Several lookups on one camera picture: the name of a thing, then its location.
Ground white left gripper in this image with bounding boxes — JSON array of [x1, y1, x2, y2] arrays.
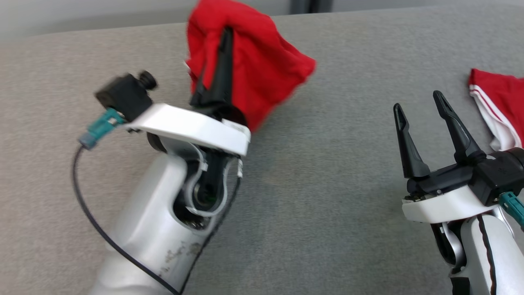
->
[[127, 27, 251, 157]]

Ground teal right cable connector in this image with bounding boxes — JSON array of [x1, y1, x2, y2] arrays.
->
[[499, 191, 524, 228]]

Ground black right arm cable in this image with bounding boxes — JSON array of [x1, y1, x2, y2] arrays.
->
[[477, 215, 498, 295]]

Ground red shorts with white stripe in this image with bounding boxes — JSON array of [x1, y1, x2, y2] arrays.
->
[[185, 0, 317, 132]]

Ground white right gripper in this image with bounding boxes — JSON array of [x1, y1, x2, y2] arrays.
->
[[393, 90, 508, 224]]

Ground teal cable connector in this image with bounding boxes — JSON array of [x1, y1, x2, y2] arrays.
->
[[79, 107, 125, 149], [499, 191, 524, 228]]

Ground black left camera cable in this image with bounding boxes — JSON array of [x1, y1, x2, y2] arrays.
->
[[72, 145, 181, 295]]

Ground teal left cable connector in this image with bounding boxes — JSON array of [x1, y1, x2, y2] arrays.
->
[[79, 107, 125, 149]]

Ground red Bulls 23 jersey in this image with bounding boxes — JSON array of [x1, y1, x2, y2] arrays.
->
[[468, 68, 524, 152]]

